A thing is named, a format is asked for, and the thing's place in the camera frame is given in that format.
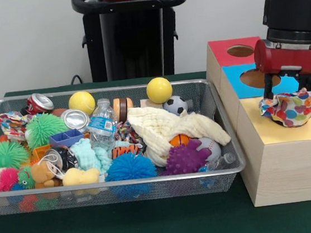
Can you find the brown striped wooden burger toy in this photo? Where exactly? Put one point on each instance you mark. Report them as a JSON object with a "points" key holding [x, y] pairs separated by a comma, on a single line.
{"points": [[122, 106]]}

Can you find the multicoloured patterned cloth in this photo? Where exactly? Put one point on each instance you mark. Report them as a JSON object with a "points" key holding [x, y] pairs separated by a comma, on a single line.
{"points": [[295, 109]]}

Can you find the dark green tablecloth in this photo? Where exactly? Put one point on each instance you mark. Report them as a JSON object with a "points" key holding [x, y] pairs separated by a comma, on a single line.
{"points": [[129, 229]]}

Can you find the cream waffle cloth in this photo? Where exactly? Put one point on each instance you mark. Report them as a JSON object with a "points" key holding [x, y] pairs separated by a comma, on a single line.
{"points": [[173, 125]]}

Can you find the small soccer ball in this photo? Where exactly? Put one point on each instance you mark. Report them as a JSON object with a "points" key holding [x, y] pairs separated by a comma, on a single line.
{"points": [[174, 106]]}

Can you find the green spiky ball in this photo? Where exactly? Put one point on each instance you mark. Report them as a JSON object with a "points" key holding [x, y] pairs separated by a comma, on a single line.
{"points": [[5, 154], [43, 129]]}

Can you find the red drink can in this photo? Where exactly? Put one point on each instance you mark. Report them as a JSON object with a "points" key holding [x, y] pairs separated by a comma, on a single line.
{"points": [[39, 103]]}

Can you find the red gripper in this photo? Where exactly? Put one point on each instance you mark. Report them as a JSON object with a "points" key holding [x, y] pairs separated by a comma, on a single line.
{"points": [[289, 56]]}

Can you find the wooden box with three holes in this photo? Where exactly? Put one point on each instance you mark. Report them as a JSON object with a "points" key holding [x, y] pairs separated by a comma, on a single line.
{"points": [[290, 163]]}

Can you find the blue spiky ball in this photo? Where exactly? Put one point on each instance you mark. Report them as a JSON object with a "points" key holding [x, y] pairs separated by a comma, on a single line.
{"points": [[129, 167]]}

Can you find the silver drink can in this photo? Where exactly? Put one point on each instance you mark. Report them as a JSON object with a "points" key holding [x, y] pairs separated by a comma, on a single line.
{"points": [[74, 120]]}

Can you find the purple spiky toy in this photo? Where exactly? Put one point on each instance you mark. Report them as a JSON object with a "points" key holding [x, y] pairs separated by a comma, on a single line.
{"points": [[185, 159]]}

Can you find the clear mesh bin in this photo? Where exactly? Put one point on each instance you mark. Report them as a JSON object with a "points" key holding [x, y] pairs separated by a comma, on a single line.
{"points": [[69, 198]]}

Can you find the yellow tennis-seam ball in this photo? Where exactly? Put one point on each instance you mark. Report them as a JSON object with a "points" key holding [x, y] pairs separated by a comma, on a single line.
{"points": [[81, 102]]}

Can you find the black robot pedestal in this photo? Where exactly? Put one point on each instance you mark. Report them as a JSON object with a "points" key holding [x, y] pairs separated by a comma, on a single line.
{"points": [[132, 40]]}

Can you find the smooth yellow ball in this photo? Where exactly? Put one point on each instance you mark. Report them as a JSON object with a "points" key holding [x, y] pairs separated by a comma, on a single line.
{"points": [[159, 90]]}

